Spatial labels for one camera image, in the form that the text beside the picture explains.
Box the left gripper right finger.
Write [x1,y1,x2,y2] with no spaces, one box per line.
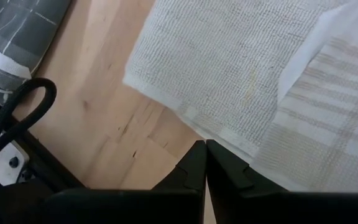
[206,139,358,224]

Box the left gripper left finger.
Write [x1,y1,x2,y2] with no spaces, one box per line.
[42,139,208,224]

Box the white striped towel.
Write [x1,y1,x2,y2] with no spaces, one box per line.
[122,0,358,194]

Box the grey checked towel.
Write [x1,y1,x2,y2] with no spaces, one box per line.
[0,0,73,107]

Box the black metal table frame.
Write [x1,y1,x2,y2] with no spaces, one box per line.
[0,96,88,224]

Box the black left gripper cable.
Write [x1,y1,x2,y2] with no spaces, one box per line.
[0,77,58,188]

